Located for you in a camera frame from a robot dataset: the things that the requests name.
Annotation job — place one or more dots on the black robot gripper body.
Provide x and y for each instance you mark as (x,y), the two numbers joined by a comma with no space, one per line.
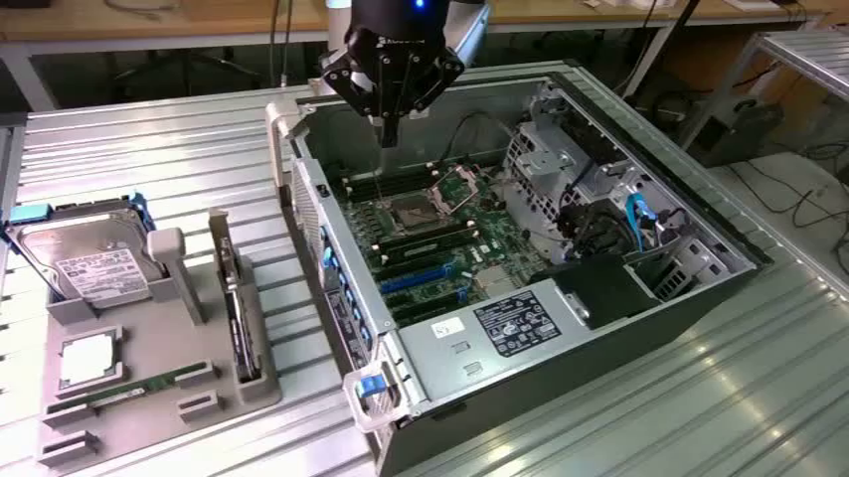
(397,25)

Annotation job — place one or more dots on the graphics card with black fan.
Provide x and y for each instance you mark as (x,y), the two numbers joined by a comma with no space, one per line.
(235,298)

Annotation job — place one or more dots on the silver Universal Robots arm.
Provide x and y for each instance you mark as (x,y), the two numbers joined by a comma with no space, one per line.
(468,30)

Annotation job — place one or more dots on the metal socket cover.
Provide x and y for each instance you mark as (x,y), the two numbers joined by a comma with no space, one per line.
(453,188)

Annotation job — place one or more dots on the metal drive cage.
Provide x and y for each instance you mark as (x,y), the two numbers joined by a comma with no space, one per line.
(540,159)

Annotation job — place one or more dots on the black RAM slots bank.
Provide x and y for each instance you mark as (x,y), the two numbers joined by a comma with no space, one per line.
(391,185)

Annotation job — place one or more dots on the CPU socket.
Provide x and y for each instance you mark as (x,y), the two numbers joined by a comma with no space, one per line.
(409,212)

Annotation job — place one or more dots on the wooden desk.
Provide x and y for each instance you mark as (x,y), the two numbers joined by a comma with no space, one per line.
(165,20)

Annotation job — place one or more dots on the installed RAM stick with label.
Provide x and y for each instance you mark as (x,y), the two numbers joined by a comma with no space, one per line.
(431,246)

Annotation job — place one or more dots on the green motherboard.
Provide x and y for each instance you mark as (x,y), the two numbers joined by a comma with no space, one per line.
(457,248)

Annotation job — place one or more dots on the blue expansion slot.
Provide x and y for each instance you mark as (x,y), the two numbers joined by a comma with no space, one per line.
(413,279)

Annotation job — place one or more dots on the silver chipset heatsink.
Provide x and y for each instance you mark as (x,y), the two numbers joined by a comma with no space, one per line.
(495,280)

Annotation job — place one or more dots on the black expansion slot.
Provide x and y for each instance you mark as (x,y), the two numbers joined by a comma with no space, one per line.
(427,304)

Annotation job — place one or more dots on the black box device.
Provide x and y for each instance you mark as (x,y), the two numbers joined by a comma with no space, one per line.
(742,131)

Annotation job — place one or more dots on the black plastic shroud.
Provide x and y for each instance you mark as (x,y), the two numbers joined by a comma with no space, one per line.
(596,293)

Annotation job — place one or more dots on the hard disk with white label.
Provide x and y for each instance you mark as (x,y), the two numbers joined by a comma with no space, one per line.
(85,258)

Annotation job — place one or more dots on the grey power supply with label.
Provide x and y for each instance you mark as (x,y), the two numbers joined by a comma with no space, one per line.
(484,343)

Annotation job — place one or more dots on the hard disk drive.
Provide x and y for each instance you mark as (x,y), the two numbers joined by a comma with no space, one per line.
(26,214)

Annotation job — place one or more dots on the blue case latch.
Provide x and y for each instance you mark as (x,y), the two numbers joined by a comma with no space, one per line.
(369,387)

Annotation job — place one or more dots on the open black PC case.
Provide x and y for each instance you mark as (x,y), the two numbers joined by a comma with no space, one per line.
(563,397)

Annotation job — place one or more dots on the grey parts rack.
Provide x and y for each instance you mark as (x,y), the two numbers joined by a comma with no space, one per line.
(152,377)

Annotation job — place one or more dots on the silver CPU chip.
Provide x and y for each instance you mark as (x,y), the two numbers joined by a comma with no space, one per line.
(84,360)

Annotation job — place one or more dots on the green RAM stick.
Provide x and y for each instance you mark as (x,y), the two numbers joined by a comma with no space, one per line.
(132,390)

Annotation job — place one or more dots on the metal table frame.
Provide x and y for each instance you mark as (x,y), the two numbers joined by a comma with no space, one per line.
(795,54)

